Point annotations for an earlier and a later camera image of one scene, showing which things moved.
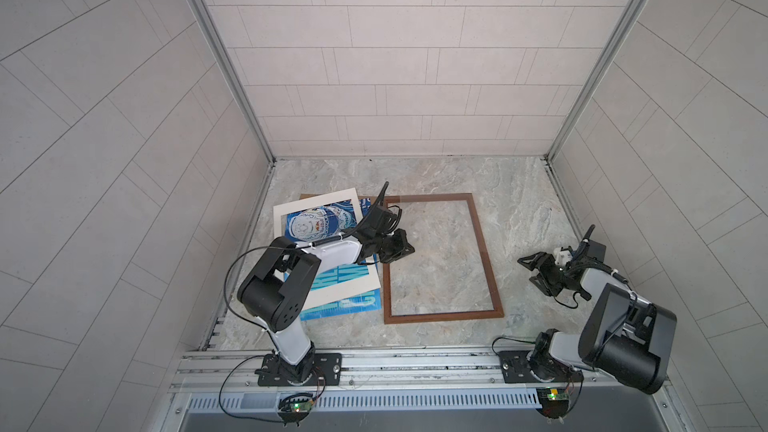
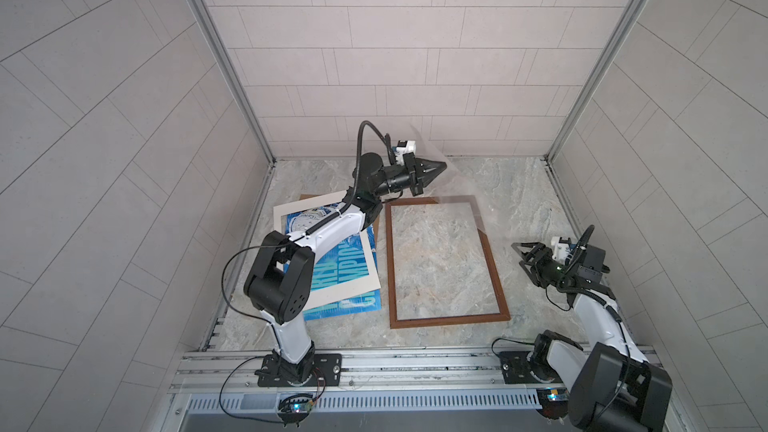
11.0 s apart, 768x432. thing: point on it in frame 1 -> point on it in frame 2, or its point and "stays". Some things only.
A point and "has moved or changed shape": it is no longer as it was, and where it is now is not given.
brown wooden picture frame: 445,316 has moved or changed shape
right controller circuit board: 553,402 stays
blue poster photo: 324,221 stays
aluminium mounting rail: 385,373 stays
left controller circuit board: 298,404 stays
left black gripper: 400,244 -> 414,172
